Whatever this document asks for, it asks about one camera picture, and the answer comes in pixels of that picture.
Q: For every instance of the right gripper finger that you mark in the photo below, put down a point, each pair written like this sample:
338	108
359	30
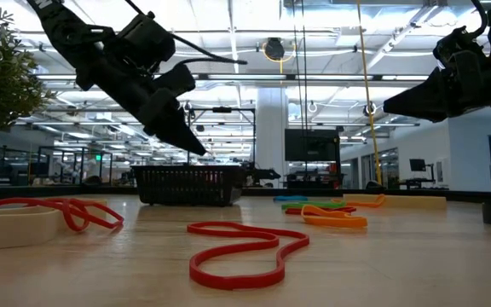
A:
420	104

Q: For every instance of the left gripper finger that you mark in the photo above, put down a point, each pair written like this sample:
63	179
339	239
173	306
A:
181	136
177	79

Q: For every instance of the large tan rubber band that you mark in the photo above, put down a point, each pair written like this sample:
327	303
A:
416	201

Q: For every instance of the small orange rubber band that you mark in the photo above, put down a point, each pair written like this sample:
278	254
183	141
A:
369	202

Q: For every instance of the blue rubber band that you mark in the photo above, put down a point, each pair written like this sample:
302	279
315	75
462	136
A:
290	198

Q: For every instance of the small red rubber band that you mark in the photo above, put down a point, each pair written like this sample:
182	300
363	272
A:
290	211

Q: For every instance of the green rubber band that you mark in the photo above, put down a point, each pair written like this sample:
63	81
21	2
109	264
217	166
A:
313	205

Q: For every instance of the dark red rubber band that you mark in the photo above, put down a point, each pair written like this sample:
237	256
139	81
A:
28	200

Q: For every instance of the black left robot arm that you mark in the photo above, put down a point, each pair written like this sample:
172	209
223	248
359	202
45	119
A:
66	30

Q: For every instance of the black background robot arm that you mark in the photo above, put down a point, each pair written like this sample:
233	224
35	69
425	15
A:
267	174

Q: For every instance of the large red rubber band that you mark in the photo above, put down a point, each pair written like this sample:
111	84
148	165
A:
237	282

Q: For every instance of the black slotted plastic basket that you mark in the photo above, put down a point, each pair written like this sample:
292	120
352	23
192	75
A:
186	185

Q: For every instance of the small black monitor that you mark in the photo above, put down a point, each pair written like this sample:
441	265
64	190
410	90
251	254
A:
417	164

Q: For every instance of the black monitor screen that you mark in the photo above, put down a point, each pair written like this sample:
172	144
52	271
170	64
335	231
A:
311	145

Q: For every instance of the green artificial plant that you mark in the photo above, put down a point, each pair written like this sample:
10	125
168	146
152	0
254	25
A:
2	77

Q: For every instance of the black workstation frame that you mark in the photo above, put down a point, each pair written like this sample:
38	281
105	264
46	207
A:
75	148
222	109

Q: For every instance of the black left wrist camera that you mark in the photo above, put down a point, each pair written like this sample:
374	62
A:
147	38

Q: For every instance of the black aluminium table frame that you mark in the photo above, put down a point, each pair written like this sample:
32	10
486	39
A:
58	192

